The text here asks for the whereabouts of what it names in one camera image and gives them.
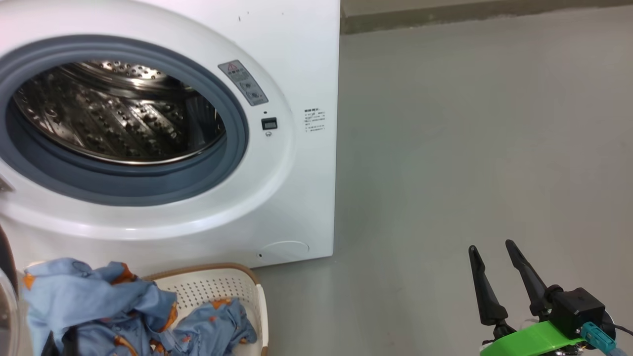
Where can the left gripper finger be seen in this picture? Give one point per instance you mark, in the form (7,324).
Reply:
(70,343)
(50,346)

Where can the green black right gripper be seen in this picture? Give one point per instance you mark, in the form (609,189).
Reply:
(534,341)

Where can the blue orange printed pyjama garment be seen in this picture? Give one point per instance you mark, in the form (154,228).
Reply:
(99,306)

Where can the dark round washing machine door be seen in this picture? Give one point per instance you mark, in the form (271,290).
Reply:
(6,267)

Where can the white perforated laundry basket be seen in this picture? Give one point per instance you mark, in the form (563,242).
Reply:
(217,287)

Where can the grey rubber door gasket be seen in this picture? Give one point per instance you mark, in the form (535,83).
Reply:
(148,183)

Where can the black door lock slot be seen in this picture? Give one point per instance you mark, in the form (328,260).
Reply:
(269,123)

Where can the white washing machine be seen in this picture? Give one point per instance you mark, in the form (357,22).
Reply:
(296,49)

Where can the round drain filter cover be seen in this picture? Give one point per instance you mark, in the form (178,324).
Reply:
(285,248)

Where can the steel perforated washer drum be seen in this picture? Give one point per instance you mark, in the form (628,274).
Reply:
(118,113)

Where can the printed text notice sticker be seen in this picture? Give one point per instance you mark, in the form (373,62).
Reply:
(314,120)

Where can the grey warning sticker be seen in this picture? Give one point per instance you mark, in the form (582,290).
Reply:
(243,82)

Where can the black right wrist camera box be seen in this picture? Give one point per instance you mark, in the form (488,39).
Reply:
(578,309)

